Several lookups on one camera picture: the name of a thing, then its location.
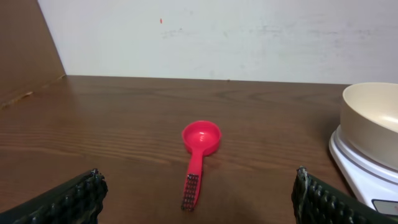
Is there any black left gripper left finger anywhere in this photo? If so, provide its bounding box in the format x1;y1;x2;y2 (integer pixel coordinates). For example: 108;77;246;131
1;169;108;224

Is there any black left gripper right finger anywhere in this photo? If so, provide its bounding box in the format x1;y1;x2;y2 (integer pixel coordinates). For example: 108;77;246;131
291;166;397;224

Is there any red plastic measuring scoop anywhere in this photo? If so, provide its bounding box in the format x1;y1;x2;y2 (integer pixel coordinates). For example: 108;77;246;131
181;121;221;211

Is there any white digital kitchen scale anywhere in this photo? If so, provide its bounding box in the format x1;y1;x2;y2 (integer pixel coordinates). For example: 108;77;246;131
329;127;397;217

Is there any cream round bowl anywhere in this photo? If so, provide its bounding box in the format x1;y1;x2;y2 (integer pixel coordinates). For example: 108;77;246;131
340;83;397;170

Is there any brown wooden side panel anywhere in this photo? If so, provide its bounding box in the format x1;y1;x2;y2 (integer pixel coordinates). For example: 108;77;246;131
1;0;65;108

